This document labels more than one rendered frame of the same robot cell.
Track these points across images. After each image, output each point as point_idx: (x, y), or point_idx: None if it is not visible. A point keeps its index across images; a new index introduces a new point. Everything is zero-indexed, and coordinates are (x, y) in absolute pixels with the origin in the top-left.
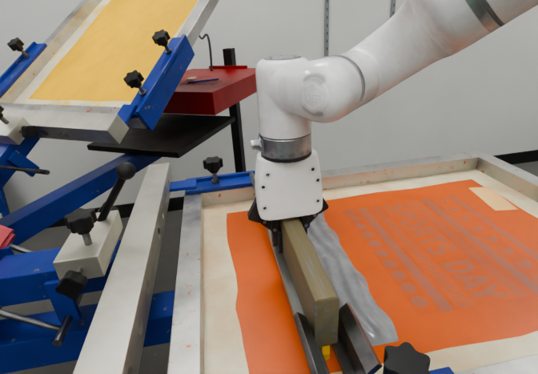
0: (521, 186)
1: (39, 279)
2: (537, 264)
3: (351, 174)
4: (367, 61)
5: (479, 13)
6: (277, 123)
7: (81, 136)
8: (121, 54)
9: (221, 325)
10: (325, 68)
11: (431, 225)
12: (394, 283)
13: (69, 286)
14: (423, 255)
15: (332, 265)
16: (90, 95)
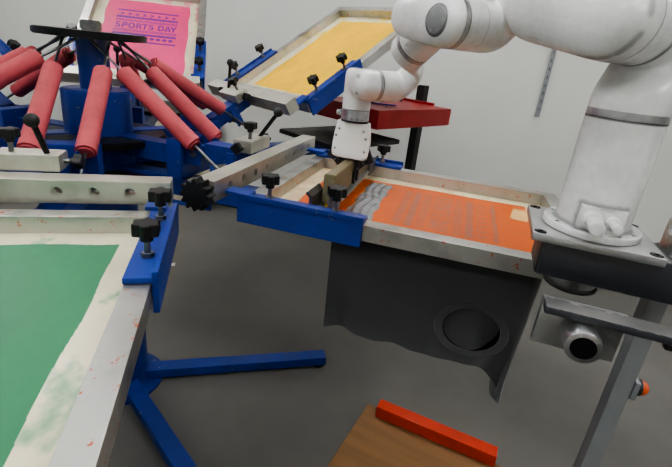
0: None
1: (225, 150)
2: (489, 234)
3: (431, 176)
4: (394, 76)
5: (402, 54)
6: (347, 100)
7: (271, 107)
8: (319, 66)
9: (292, 196)
10: (362, 72)
11: (452, 209)
12: (392, 213)
13: (235, 147)
14: (425, 213)
15: (367, 199)
16: (289, 88)
